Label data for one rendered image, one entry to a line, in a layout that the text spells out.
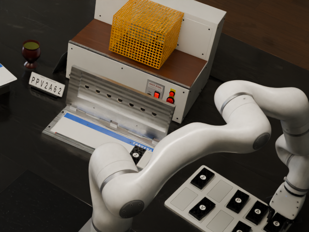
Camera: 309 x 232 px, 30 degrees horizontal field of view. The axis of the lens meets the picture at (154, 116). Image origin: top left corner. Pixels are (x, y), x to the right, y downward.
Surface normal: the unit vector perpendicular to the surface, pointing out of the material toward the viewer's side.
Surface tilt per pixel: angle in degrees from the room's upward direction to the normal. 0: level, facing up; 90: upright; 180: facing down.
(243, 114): 32
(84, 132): 0
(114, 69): 90
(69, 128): 0
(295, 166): 79
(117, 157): 3
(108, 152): 15
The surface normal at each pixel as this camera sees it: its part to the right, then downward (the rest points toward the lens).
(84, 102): -0.36, 0.43
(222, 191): 0.15, -0.75
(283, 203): -0.57, 0.27
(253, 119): -0.13, -0.59
